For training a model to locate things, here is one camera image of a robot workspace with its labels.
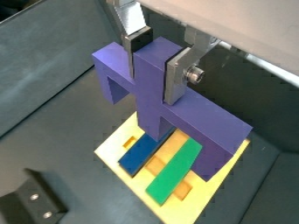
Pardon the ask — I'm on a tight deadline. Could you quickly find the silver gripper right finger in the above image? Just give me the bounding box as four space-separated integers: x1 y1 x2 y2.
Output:
162 25 220 105

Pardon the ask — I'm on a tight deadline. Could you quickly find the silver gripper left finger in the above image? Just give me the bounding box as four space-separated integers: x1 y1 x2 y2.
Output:
106 0 153 77

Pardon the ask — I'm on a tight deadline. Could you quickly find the purple E-shaped block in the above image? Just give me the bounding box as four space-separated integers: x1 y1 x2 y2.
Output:
92 38 252 180

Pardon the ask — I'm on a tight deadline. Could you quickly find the yellow slotted board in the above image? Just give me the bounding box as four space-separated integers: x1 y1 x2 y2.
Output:
94 114 249 224

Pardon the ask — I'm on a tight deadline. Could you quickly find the black L-shaped fixture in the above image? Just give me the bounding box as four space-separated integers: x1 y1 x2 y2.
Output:
0 168 68 224

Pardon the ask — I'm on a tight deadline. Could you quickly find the blue long bar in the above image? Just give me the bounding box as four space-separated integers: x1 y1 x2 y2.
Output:
117 129 173 177

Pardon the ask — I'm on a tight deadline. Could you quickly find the green long bar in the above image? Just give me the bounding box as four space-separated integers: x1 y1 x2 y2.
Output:
145 138 201 205

